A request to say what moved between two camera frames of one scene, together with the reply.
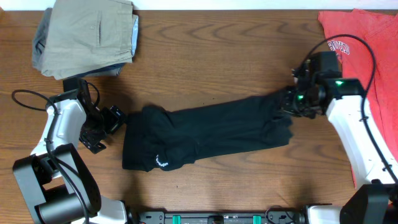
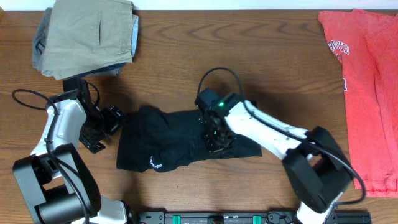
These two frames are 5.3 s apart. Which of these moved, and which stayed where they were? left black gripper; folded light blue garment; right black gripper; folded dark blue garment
Moved: right black gripper
Stayed: folded light blue garment; left black gripper; folded dark blue garment
